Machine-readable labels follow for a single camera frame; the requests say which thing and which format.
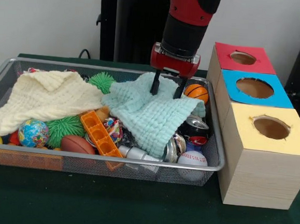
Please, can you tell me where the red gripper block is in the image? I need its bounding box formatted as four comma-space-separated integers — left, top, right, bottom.
148, 42, 202, 101

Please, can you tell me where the orange plastic building brick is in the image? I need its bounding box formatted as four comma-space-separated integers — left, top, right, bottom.
77, 110, 127, 158

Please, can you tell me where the brown toy football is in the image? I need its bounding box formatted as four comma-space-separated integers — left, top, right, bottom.
60, 133, 97, 155

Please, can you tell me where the orange toy basketball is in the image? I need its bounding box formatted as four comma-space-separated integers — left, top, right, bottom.
183, 83, 210, 104

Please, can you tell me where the globe print ball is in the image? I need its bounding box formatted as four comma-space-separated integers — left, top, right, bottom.
17, 118, 52, 149

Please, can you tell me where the white toy baseball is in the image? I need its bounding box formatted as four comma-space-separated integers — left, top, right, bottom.
175, 149, 210, 183

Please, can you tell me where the cream waffle cloth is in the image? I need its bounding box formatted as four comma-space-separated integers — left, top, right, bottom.
0, 65, 109, 145

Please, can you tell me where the mint waffle cloth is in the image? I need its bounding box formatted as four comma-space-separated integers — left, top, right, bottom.
97, 68, 209, 163

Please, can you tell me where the green spiky rubber ball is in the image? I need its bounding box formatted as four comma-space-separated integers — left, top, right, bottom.
42, 113, 88, 151

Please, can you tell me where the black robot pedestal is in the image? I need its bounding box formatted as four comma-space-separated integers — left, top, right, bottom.
88, 0, 175, 67

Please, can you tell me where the black cable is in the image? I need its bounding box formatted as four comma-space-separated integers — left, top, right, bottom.
78, 48, 91, 60

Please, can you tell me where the dark green table cloth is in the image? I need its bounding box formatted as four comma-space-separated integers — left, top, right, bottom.
0, 51, 300, 224

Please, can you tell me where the silver metal fitting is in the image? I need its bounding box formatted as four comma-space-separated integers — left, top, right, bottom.
117, 144, 164, 163

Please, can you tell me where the shallow silver mesh bin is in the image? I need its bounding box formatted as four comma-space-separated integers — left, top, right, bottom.
0, 55, 233, 188

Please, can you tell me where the wooden box with three holes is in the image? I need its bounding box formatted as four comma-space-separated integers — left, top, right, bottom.
196, 41, 300, 212

